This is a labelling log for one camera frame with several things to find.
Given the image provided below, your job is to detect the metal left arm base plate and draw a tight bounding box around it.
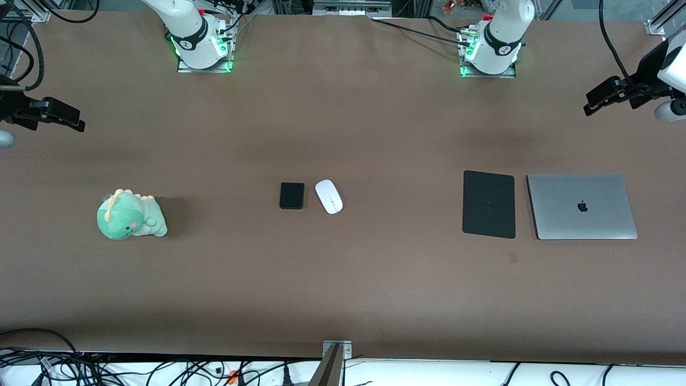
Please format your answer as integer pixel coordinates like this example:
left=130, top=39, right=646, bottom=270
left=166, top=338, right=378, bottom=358
left=459, top=27, right=518, bottom=79

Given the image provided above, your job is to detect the black base supply cable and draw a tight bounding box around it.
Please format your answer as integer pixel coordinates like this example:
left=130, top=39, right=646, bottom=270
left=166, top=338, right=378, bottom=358
left=370, top=15, right=473, bottom=47

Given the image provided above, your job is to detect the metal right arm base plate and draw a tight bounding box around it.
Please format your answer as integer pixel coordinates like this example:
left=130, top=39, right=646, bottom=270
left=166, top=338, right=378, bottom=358
left=177, top=16, right=234, bottom=73

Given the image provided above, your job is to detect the black looped cable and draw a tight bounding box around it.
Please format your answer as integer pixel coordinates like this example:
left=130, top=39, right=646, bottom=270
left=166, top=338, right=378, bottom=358
left=0, top=328, right=79, bottom=355

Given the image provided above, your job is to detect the green dinosaur plush toy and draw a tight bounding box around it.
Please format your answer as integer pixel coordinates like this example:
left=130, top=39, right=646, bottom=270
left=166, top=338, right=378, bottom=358
left=96, top=188, right=168, bottom=240

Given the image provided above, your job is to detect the silver closed laptop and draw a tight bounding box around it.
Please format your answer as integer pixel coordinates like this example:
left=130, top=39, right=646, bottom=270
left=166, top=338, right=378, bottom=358
left=526, top=174, right=639, bottom=240

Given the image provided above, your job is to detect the dark camera mount post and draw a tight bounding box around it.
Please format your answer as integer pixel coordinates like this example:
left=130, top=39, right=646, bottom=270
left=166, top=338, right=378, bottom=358
left=308, top=344, right=345, bottom=386

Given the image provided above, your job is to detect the black mouse pad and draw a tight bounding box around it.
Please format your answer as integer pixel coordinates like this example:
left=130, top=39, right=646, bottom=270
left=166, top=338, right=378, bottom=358
left=463, top=170, right=517, bottom=239

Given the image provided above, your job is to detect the silver metal equipment box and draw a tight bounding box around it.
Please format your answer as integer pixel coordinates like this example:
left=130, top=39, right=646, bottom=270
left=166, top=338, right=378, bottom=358
left=312, top=0, right=393, bottom=17

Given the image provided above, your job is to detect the aluminium frame profile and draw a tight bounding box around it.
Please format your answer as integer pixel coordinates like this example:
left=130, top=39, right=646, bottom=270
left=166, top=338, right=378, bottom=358
left=0, top=0, right=52, bottom=23
left=645, top=0, right=686, bottom=36

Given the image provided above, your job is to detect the white computer mouse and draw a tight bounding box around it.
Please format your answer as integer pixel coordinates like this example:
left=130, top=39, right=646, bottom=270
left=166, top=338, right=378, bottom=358
left=315, top=179, right=344, bottom=215

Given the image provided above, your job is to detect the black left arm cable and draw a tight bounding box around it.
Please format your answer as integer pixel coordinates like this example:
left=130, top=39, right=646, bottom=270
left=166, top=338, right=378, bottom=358
left=598, top=0, right=644, bottom=94

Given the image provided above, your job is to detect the metal table edge bracket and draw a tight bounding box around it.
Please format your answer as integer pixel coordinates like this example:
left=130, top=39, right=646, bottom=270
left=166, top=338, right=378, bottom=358
left=322, top=340, right=353, bottom=359

